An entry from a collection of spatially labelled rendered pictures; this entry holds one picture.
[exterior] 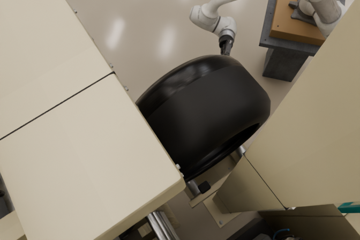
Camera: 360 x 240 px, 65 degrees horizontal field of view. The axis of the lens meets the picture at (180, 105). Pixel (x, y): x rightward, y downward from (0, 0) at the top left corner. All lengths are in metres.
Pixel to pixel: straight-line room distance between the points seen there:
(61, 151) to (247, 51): 2.31
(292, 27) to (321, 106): 1.70
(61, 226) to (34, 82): 0.26
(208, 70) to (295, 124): 0.61
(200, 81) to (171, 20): 2.02
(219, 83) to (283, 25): 1.13
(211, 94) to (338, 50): 0.66
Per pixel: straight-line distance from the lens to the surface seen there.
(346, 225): 1.09
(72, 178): 0.50
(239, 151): 1.36
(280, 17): 1.99
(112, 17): 3.01
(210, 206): 2.22
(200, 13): 1.62
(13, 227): 0.59
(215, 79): 0.90
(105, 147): 0.49
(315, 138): 0.32
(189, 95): 0.86
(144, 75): 2.57
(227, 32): 1.60
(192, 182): 1.32
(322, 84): 0.26
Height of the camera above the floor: 2.23
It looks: 68 degrees down
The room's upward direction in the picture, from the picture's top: 10 degrees counter-clockwise
